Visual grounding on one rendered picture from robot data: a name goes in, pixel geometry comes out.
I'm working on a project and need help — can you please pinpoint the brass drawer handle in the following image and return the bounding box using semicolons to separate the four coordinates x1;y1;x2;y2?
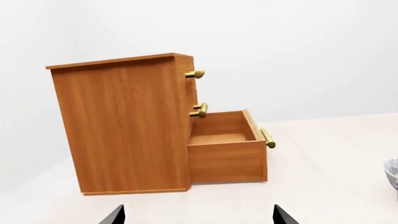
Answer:
259;127;276;149
189;102;209;119
184;70;206;80

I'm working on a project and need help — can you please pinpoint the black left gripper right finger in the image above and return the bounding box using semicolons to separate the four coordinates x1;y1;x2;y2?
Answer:
273;203;300;224

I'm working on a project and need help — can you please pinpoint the brown wooden cabinet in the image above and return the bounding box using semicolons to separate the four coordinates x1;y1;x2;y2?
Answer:
45;52;200;196

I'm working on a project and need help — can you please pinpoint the grey patterned bowl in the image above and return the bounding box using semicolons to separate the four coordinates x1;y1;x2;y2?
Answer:
382;158;398;192

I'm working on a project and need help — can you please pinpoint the open wooden drawer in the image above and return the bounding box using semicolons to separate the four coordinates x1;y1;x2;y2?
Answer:
186;108;269;184

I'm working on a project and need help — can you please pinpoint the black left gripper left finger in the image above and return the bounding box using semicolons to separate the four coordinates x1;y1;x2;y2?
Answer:
98;204;126;224

